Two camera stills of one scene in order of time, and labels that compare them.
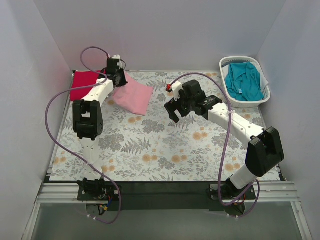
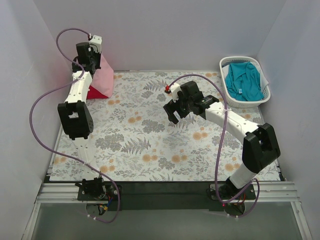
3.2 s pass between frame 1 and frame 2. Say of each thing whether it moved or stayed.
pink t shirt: moved
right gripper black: stayed
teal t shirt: stayed
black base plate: stayed
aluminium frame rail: stayed
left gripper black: moved
